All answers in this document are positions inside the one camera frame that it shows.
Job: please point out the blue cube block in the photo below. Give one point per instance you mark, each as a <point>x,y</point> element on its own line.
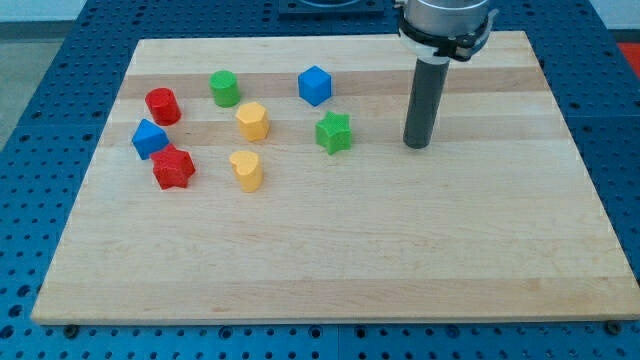
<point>315,85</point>

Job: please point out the yellow hexagon block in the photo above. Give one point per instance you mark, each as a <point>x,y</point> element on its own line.
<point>253,121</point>

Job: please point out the blue triangle block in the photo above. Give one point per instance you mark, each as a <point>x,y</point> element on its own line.
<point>149,138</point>

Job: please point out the green star block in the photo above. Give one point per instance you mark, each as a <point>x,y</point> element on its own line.
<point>333,132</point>

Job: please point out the red star block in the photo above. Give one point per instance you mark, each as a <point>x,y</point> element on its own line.
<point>172,167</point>

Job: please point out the wooden board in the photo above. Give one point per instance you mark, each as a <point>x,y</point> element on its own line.
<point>497,220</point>

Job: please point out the black and white clamp mount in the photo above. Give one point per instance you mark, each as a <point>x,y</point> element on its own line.
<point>441,30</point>

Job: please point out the red cylinder block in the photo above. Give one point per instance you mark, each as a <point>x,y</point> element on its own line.
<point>163,106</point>

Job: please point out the green cylinder block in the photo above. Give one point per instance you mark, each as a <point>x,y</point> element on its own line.
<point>224,88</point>

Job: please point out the yellow heart block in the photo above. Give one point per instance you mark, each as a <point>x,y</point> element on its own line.
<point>247,169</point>

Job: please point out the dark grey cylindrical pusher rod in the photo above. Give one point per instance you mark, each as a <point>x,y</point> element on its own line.
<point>427,87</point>

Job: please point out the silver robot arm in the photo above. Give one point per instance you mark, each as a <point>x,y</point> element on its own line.
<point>438,32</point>

